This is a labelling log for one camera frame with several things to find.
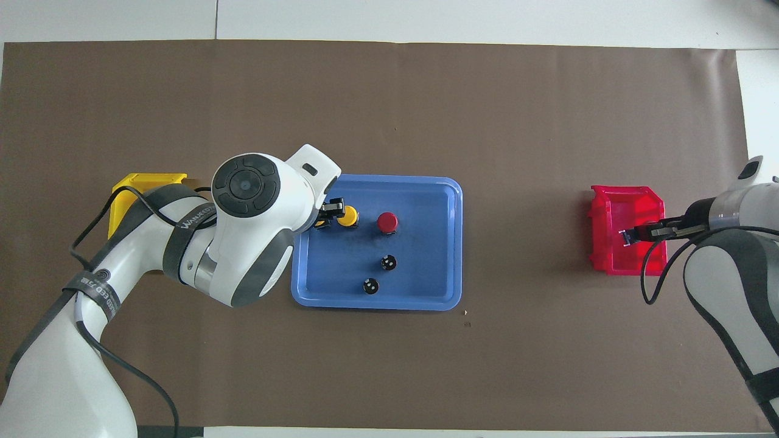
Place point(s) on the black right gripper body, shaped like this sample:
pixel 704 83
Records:
pixel 697 222

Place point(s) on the yellow-capped bottle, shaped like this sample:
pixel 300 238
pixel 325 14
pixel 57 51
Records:
pixel 321 225
pixel 349 216

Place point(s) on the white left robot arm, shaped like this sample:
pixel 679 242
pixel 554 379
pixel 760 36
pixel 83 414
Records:
pixel 249 243

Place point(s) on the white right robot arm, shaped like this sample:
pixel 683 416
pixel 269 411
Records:
pixel 730 286

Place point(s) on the red plastic bin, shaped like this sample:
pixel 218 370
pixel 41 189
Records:
pixel 608 255

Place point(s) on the small black cylinder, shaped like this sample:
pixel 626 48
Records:
pixel 389 263
pixel 370 286

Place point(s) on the blue plastic tray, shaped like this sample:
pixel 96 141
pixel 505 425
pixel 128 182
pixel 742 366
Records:
pixel 414 286

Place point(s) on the brown paper table mat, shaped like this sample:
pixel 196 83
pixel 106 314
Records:
pixel 487 109

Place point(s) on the yellow plastic bin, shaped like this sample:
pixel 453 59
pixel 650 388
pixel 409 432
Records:
pixel 143 180

